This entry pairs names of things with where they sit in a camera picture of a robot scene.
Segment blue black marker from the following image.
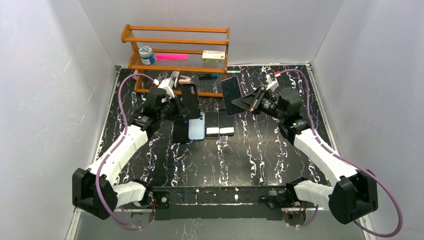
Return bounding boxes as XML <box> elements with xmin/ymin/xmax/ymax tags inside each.
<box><xmin>198</xmin><ymin>73</ymin><xmax>218</xmax><ymax>80</ymax></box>

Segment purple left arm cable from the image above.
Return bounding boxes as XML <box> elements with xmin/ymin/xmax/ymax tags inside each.
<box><xmin>95</xmin><ymin>73</ymin><xmax>157</xmax><ymax>231</ymax></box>

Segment light blue phone case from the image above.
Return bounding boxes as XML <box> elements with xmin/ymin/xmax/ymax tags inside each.
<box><xmin>188</xmin><ymin>112</ymin><xmax>205</xmax><ymax>141</ymax></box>

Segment green pen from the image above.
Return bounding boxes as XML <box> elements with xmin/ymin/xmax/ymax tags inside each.
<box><xmin>226</xmin><ymin>70</ymin><xmax>241</xmax><ymax>74</ymax></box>

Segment white red box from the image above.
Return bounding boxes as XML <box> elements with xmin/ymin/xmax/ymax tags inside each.
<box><xmin>201</xmin><ymin>50</ymin><xmax>226</xmax><ymax>64</ymax></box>

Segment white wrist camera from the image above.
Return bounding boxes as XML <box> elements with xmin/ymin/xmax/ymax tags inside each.
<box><xmin>265</xmin><ymin>71</ymin><xmax>281</xmax><ymax>93</ymax></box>
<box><xmin>153</xmin><ymin>78</ymin><xmax>175</xmax><ymax>99</ymax></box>

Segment orange wooden shelf rack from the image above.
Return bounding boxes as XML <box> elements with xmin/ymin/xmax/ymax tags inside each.
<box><xmin>120</xmin><ymin>24</ymin><xmax>230</xmax><ymax>98</ymax></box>

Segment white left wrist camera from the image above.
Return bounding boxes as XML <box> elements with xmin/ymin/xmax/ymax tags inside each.
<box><xmin>153</xmin><ymin>78</ymin><xmax>175</xmax><ymax>99</ymax></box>

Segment pink stapler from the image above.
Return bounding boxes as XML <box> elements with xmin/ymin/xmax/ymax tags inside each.
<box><xmin>178</xmin><ymin>75</ymin><xmax>192</xmax><ymax>85</ymax></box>

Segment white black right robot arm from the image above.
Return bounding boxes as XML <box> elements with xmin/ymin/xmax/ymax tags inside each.
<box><xmin>224</xmin><ymin>87</ymin><xmax>379</xmax><ymax>225</ymax></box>

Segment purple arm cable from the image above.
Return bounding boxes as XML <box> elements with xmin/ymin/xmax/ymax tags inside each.
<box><xmin>95</xmin><ymin>73</ymin><xmax>157</xmax><ymax>231</ymax></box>
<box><xmin>276</xmin><ymin>68</ymin><xmax>404</xmax><ymax>239</ymax></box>

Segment grey blue stapler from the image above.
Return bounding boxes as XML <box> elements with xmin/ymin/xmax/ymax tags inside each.
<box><xmin>169</xmin><ymin>71</ymin><xmax>180</xmax><ymax>88</ymax></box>

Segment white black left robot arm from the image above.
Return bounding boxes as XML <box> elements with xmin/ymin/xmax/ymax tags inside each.
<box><xmin>71</xmin><ymin>88</ymin><xmax>191</xmax><ymax>225</ymax></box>

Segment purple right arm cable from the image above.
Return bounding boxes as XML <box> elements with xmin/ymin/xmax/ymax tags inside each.
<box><xmin>276</xmin><ymin>68</ymin><xmax>404</xmax><ymax>239</ymax></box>

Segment blue white jar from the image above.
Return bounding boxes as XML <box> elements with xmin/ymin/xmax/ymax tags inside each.
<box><xmin>138</xmin><ymin>46</ymin><xmax>155</xmax><ymax>66</ymax></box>

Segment pink ruler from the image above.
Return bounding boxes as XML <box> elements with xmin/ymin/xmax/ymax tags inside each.
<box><xmin>156</xmin><ymin>53</ymin><xmax>189</xmax><ymax>61</ymax></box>

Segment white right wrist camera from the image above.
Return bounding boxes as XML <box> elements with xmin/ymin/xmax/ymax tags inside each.
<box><xmin>265</xmin><ymin>71</ymin><xmax>281</xmax><ymax>93</ymax></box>

